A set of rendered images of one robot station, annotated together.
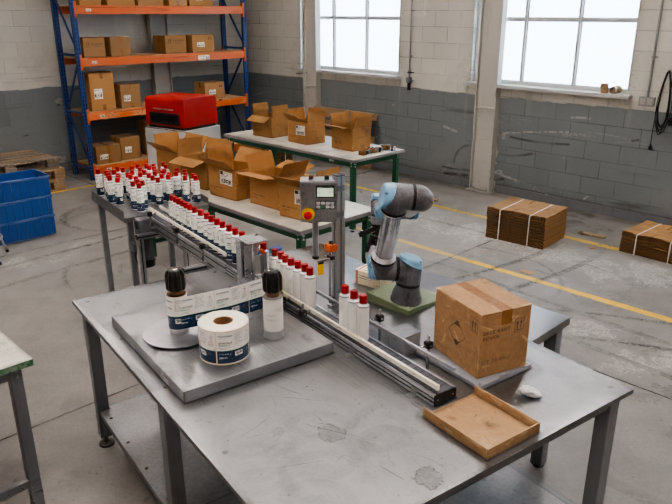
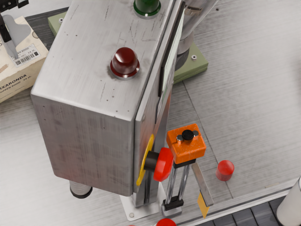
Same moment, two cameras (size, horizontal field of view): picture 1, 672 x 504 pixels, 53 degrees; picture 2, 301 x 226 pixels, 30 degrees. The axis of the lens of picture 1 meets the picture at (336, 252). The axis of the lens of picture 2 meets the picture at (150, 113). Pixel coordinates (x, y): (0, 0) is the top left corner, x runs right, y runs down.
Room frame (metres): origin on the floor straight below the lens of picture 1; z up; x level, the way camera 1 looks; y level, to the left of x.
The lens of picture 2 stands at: (2.83, 0.37, 1.89)
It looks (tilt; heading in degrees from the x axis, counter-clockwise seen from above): 62 degrees down; 283
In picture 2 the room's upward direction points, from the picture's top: 4 degrees clockwise
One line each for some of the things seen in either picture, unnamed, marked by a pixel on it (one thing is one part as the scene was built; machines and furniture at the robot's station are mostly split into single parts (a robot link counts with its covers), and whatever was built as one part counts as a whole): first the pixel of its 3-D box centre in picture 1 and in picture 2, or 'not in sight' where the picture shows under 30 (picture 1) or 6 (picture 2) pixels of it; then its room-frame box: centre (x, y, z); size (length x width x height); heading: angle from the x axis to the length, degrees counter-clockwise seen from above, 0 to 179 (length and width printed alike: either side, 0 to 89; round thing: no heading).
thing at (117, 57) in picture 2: not in sight; (124, 61); (2.92, 0.11, 1.49); 0.03 x 0.03 x 0.02
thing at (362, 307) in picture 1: (363, 317); not in sight; (2.53, -0.11, 0.98); 0.05 x 0.05 x 0.20
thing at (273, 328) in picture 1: (272, 303); not in sight; (2.57, 0.26, 1.03); 0.09 x 0.09 x 0.30
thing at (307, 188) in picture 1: (319, 199); (115, 85); (2.94, 0.08, 1.38); 0.17 x 0.10 x 0.19; 91
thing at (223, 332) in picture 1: (224, 336); not in sight; (2.42, 0.45, 0.95); 0.20 x 0.20 x 0.14
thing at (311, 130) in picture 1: (304, 125); not in sight; (7.64, 0.36, 0.97); 0.42 x 0.39 x 0.37; 132
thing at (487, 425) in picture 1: (480, 419); not in sight; (1.99, -0.50, 0.85); 0.30 x 0.26 x 0.04; 36
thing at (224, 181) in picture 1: (233, 172); not in sight; (5.29, 0.82, 0.97); 0.45 x 0.38 x 0.37; 138
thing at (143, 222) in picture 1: (142, 242); not in sight; (4.31, 1.31, 0.71); 0.15 x 0.12 x 0.34; 126
